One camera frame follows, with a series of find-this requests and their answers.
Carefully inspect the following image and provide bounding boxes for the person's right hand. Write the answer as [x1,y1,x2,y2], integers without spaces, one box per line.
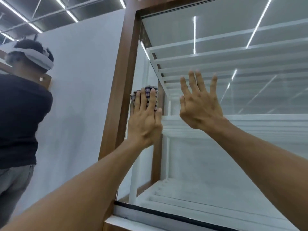
[179,70,229,133]

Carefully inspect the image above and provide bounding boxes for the person's left hand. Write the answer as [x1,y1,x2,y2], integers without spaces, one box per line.
[127,87,164,148]

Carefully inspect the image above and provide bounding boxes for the blue white checkered cloth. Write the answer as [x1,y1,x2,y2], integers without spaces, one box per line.
[130,85,159,112]

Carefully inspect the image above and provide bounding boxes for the wooden glass display cabinet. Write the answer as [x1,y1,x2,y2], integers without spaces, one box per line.
[98,0,308,231]

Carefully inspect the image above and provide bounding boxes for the person's right forearm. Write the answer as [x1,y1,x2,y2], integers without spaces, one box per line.
[204,119,308,231]

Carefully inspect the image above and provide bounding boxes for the person's left forearm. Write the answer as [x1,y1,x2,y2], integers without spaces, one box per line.
[0,139,154,231]

